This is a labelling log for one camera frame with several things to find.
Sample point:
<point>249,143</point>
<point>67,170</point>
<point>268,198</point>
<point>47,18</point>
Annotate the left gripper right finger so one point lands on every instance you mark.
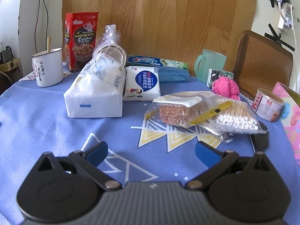
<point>218,163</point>

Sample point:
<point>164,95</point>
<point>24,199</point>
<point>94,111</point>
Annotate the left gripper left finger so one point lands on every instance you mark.
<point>87,162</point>

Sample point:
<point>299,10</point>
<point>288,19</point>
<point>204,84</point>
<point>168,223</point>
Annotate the cotton swabs bag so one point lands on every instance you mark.
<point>239,118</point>

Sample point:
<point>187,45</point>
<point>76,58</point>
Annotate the clear tape roll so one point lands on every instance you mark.
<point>260,142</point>

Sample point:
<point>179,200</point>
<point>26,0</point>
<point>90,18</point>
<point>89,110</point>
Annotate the cake snack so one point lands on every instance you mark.
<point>178,110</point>

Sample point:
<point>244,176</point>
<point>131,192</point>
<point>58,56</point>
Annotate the pink fluffy cloth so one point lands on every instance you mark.
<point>226,87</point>

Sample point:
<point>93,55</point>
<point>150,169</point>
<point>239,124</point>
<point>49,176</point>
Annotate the small patterned tissue pack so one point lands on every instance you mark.
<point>215,74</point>

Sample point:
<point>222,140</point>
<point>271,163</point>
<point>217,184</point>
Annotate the small white wet wipes pack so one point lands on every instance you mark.
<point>142,84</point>

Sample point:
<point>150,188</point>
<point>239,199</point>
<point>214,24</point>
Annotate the blue pouch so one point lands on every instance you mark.
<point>172,74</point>

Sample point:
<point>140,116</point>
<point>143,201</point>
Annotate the blue patterned tablecloth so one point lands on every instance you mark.
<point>34,120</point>

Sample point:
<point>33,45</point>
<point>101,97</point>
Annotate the large white tissue pack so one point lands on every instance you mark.
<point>97,91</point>

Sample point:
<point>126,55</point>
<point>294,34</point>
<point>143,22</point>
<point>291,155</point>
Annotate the white tin can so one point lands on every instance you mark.
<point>267,105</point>

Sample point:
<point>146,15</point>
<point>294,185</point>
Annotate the pink macaron tin box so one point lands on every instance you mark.
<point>290,116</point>

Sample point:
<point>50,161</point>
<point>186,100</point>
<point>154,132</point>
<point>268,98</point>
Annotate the green frosted mug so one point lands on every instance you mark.
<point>206,60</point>

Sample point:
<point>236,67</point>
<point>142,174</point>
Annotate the white enamel mug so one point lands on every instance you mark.
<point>48,67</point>

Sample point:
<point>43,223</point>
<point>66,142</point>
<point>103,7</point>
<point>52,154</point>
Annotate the brown woven tray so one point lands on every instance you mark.
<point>260,63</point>

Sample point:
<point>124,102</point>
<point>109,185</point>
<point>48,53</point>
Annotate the green toothpaste box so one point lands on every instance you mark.
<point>144,61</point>

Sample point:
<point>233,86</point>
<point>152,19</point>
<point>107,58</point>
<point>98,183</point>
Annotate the plastic cups in bag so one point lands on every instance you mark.
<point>109,44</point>

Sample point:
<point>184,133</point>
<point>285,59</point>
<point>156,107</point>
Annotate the red snack box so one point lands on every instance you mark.
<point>79,38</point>

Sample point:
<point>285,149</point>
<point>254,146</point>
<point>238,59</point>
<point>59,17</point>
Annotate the white power strip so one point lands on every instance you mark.
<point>285,23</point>

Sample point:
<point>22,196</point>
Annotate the gold spoon handle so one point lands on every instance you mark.
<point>48,44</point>

